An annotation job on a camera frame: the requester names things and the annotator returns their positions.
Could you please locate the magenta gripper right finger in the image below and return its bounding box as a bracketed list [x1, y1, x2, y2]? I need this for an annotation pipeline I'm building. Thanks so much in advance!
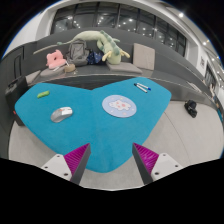
[132, 143, 159, 185]

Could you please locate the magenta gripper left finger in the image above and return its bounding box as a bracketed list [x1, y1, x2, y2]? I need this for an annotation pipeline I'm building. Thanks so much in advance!
[64, 143, 91, 184]

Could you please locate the grey computer mouse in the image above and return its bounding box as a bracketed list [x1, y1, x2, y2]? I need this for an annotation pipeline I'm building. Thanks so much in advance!
[51, 107, 73, 123]

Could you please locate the round light blue mouse pad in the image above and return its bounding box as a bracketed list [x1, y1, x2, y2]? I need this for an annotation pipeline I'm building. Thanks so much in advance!
[102, 95, 137, 118]

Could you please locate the teal table cloth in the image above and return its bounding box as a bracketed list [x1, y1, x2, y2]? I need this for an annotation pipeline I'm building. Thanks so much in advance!
[15, 77, 171, 173]

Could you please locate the black bag on floor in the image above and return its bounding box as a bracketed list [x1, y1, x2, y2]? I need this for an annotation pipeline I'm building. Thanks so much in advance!
[184, 100, 197, 118]

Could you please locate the green marker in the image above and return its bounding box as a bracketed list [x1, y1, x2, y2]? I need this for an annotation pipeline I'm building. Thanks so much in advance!
[37, 91, 50, 99]

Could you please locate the blue capped white marker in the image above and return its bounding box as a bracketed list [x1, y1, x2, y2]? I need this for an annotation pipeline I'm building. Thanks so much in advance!
[137, 83, 151, 91]

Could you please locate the black capped white marker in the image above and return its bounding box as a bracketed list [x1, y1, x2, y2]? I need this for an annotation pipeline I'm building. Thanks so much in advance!
[134, 83, 147, 93]

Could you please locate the brown round object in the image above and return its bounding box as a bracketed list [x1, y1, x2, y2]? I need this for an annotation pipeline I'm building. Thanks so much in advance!
[64, 64, 76, 73]

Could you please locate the grey seat cushion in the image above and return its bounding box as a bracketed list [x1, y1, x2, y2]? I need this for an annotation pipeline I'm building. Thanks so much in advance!
[107, 62, 142, 74]

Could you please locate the dark grey curved bench sofa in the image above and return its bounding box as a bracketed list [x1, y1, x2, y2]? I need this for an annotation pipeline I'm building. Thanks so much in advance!
[21, 28, 222, 109]

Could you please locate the grey square back cushion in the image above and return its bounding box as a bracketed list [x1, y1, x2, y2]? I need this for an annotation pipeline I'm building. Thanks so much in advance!
[133, 43, 155, 70]

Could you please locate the dark blue patterned bag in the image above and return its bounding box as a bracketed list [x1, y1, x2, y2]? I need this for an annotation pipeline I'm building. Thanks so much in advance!
[87, 51, 103, 65]

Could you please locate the grey backpack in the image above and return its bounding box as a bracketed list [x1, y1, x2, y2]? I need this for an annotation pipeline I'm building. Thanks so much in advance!
[66, 39, 89, 67]

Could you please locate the green dragon plush toy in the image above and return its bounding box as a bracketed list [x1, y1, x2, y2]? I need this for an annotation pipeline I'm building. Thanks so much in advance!
[68, 30, 130, 65]

